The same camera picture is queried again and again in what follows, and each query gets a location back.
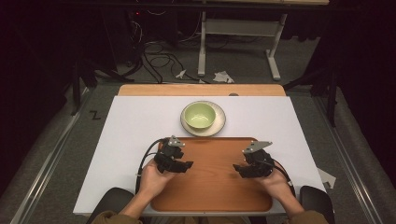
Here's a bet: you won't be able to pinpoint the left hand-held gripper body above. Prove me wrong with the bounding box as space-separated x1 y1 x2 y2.
153 134 187 174

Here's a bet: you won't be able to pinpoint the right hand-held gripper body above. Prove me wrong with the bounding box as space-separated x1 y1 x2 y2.
241 140 276 179

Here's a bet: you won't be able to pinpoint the green bowl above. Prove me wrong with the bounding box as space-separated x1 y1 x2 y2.
183 102 217 130

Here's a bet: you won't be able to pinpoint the cream plate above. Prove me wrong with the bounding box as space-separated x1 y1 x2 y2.
179 100 227 138

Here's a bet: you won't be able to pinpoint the person's left hand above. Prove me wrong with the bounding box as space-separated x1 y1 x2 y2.
137 158 179 200

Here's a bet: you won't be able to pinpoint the person's right hand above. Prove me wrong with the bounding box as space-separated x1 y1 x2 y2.
254 169 295 203

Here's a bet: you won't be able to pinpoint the wooden tray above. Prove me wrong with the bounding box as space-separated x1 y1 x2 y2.
150 136 274 213

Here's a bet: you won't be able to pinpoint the white table mat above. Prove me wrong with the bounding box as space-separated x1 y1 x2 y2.
73 95 327 216

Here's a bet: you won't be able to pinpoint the black chair armrest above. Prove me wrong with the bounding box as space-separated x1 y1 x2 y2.
299 185 336 224
85 187 135 224

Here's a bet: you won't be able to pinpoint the wooden table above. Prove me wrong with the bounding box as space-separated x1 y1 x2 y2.
117 83 287 97

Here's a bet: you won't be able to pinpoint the white paper sheet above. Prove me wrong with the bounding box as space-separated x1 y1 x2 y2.
317 167 337 189

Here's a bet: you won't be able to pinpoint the crumpled white paper scrap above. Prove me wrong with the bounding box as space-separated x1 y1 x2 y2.
212 70 235 84

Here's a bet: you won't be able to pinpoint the black metal stand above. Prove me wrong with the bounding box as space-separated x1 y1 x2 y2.
282 66 340 128
69 57 135 117

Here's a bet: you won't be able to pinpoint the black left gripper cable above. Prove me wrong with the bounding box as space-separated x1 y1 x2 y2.
134 137 169 195

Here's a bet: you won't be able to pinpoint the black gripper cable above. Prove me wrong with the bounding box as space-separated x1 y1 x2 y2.
271 158 297 198
134 137 169 195

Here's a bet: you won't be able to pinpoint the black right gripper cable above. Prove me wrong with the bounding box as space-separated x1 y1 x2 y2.
271 158 297 198

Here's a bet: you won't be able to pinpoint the black floor cables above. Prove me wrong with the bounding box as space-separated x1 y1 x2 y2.
124 18 206 85

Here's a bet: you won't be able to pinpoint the white metal desk frame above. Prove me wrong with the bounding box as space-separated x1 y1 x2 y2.
197 11 288 82

